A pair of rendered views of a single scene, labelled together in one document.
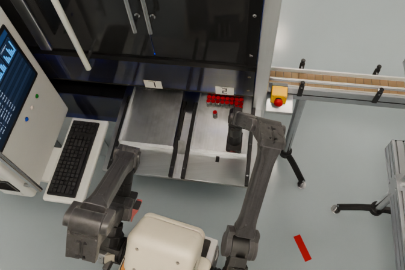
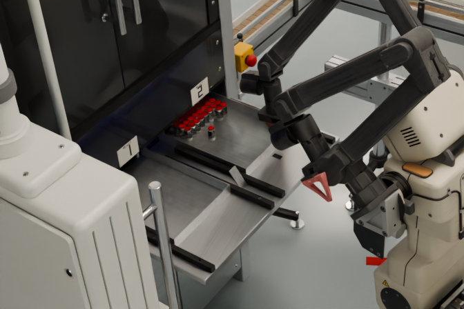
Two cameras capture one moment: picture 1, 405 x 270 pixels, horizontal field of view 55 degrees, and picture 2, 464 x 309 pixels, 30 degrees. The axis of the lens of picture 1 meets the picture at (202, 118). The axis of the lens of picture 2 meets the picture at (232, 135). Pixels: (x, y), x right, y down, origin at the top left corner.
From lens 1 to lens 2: 1.83 m
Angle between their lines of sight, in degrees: 45
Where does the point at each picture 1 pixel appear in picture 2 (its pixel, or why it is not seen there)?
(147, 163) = (233, 226)
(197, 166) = (274, 176)
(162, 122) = (177, 192)
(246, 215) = not seen: hidden behind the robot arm
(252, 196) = (411, 18)
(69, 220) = (410, 40)
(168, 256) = (447, 85)
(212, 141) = (247, 152)
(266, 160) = not seen: outside the picture
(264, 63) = (226, 5)
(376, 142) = not seen: hidden behind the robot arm
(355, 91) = (277, 15)
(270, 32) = not seen: outside the picture
